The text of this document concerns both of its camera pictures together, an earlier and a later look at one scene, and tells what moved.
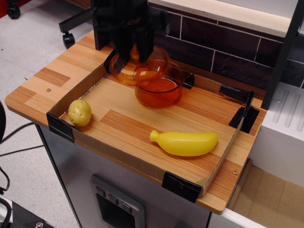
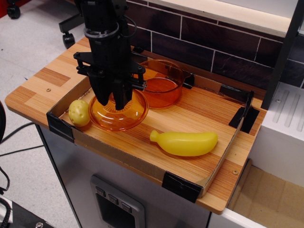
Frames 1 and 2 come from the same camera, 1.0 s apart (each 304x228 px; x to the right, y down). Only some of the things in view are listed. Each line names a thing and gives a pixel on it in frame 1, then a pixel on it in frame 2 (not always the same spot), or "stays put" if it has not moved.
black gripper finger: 123,38 to 103,84
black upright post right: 295,27 stays put
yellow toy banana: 185,144 stays put
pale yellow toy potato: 80,112 stays put
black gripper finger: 145,39 to 122,92
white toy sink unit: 269,193 stays put
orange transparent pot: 165,91 stays put
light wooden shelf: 230,14 stays put
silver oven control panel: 118,208 stays put
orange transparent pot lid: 139,73 to 107,117
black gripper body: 127,22 to 110,57
